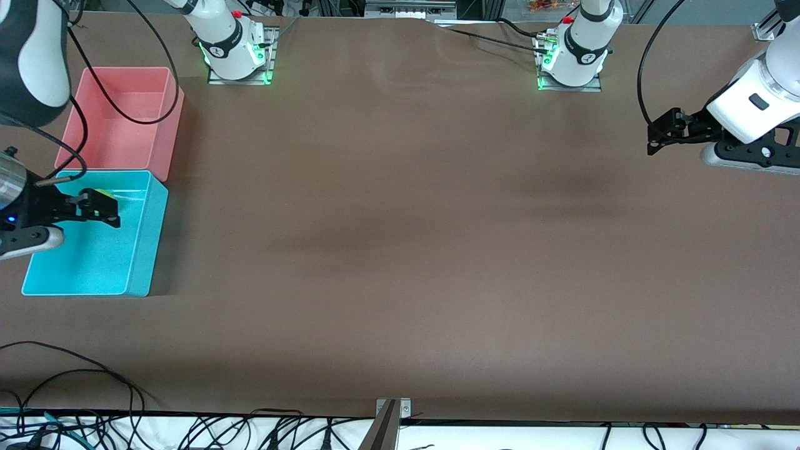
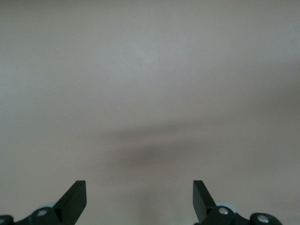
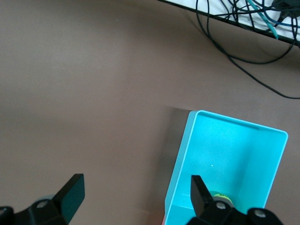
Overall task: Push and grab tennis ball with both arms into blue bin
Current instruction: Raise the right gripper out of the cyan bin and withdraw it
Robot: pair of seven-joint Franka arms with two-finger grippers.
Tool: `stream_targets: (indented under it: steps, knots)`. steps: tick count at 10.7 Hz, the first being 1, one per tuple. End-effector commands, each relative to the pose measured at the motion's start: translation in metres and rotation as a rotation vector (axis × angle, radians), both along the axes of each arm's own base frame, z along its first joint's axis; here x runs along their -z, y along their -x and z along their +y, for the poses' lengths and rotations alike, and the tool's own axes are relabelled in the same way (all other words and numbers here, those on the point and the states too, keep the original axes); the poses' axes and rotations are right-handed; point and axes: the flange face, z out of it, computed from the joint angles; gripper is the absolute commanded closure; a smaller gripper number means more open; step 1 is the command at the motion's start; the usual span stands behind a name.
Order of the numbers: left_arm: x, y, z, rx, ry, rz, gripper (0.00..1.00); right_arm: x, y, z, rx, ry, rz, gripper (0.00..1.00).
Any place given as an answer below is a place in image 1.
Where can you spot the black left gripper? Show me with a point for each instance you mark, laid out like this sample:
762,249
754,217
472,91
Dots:
699,125

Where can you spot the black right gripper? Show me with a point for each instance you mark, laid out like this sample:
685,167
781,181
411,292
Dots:
39,204

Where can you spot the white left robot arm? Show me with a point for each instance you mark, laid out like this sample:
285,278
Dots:
750,106

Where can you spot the blue plastic bin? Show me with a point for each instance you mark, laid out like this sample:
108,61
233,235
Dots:
106,262

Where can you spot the pink plastic bin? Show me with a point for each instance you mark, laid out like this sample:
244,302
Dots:
125,131

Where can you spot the orange patterned object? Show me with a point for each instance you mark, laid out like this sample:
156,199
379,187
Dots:
544,5

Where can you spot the grey metal box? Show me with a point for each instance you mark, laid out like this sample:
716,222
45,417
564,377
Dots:
409,9

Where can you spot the dark grey metal bar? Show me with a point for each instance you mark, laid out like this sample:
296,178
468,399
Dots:
381,434

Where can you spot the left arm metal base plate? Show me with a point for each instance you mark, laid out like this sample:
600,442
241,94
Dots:
590,89

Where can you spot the aluminium frame profile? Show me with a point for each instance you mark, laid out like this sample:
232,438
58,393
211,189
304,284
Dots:
764,31

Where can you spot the aluminium frame post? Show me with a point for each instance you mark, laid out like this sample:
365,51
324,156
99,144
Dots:
492,7

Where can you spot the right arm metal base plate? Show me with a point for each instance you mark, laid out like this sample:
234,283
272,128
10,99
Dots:
269,62

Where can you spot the silver metal bracket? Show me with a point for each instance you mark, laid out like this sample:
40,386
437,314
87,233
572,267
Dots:
403,406

